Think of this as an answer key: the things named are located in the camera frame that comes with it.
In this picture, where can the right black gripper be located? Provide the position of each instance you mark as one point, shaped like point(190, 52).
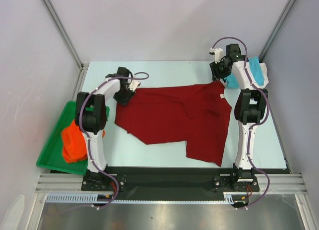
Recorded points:
point(218, 72)

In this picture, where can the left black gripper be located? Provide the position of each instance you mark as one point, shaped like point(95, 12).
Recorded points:
point(124, 100)

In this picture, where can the dark red t-shirt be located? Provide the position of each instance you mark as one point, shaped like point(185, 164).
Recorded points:
point(197, 114)

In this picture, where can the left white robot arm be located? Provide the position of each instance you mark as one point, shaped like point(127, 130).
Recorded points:
point(91, 113)

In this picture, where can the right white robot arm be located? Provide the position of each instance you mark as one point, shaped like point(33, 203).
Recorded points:
point(251, 109)

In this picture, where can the folded cyan t-shirt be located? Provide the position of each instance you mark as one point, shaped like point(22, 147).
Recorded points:
point(244, 74)

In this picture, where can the folded white t-shirt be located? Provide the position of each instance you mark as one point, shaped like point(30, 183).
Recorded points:
point(262, 76)

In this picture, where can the orange t-shirt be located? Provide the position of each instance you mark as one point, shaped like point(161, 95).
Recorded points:
point(74, 146)

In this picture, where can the green plastic tray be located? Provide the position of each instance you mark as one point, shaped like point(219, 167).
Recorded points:
point(51, 156)

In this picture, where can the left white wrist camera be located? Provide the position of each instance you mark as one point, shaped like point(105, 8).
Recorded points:
point(134, 84)

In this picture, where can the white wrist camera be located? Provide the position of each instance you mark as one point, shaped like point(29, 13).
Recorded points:
point(218, 54)
point(134, 84)

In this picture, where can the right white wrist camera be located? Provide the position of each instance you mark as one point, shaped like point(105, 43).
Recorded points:
point(218, 54)

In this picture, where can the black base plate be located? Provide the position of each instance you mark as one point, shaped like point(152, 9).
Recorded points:
point(175, 184)

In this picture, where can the left aluminium corner post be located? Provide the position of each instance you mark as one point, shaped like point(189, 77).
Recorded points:
point(49, 7)

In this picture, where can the aluminium corner post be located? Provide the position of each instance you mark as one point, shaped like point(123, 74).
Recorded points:
point(278, 25)
point(49, 7)

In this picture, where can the right aluminium corner post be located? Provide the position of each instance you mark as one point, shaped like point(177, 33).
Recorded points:
point(278, 25)

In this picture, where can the white slotted cable duct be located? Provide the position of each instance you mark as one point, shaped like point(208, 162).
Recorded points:
point(102, 199)

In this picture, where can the aluminium front rail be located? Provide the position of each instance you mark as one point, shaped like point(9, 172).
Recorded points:
point(68, 183)

